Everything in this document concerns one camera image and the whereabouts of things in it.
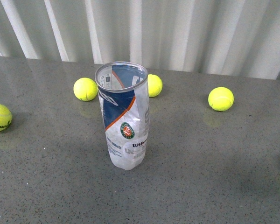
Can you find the yellow Wilson 3 tennis ball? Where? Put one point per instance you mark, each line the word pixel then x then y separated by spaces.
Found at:
pixel 221 99

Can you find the clear Wilson tennis ball can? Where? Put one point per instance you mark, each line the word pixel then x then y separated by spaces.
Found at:
pixel 124 103

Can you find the white pleated curtain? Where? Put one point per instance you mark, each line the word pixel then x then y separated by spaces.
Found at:
pixel 226 37

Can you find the yellow tennis ball middle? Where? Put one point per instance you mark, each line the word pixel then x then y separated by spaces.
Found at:
pixel 155 85

